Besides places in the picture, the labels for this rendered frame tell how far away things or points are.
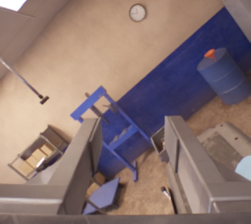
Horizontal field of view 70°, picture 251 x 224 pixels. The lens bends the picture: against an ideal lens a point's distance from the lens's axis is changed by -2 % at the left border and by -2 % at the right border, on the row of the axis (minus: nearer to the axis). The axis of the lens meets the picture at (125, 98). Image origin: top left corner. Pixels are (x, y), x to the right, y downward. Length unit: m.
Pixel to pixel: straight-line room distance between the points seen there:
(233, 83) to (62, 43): 3.25
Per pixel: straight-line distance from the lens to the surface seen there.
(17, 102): 4.66
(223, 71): 3.42
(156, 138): 3.44
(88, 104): 3.49
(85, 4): 3.91
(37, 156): 4.58
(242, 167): 0.56
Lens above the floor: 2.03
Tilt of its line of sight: 11 degrees down
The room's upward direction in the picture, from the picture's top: 44 degrees counter-clockwise
